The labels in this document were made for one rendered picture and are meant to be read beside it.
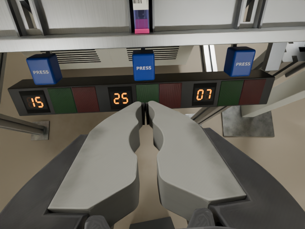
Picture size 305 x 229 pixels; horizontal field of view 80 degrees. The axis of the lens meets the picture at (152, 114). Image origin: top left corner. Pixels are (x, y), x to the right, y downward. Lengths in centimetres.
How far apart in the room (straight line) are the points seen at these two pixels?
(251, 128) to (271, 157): 16
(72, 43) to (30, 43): 4
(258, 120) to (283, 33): 83
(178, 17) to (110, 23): 7
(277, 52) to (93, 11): 23
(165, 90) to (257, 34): 11
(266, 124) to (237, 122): 14
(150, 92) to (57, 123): 80
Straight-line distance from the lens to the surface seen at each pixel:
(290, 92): 75
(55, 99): 27
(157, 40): 19
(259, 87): 28
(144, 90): 24
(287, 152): 111
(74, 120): 97
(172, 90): 24
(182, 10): 21
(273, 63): 31
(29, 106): 29
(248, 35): 22
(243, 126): 100
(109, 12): 21
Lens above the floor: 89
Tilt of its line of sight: 77 degrees down
